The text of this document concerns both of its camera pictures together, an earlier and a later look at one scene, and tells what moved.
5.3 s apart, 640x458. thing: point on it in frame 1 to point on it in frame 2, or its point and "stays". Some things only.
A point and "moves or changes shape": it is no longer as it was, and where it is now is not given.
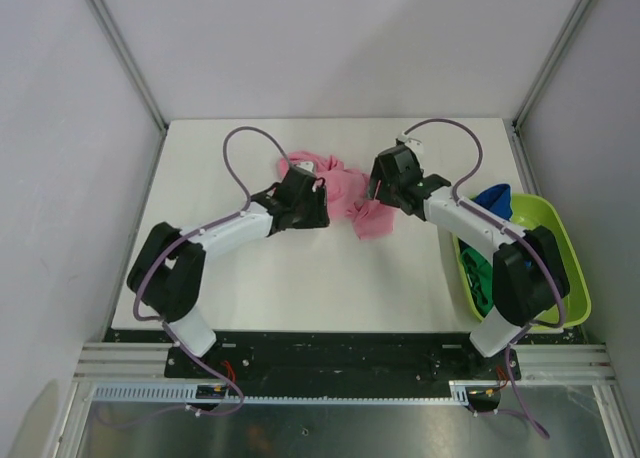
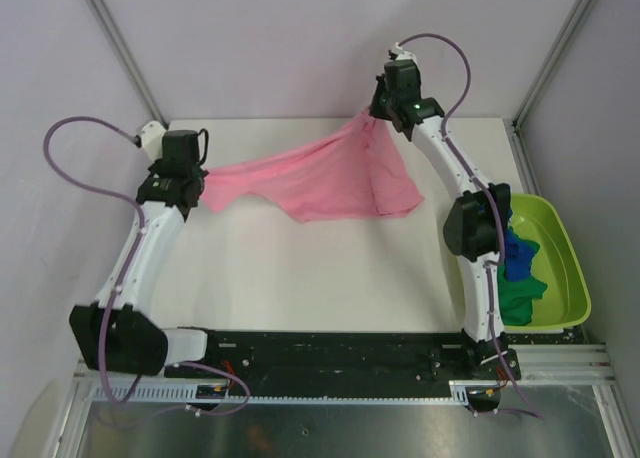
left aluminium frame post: [121, 48] stays
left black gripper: [319, 217] to [154, 168]
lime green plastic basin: [540, 215] stays
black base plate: [341, 358] stays
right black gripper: [378, 175] to [375, 109]
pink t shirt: [347, 193] moves or changes shape
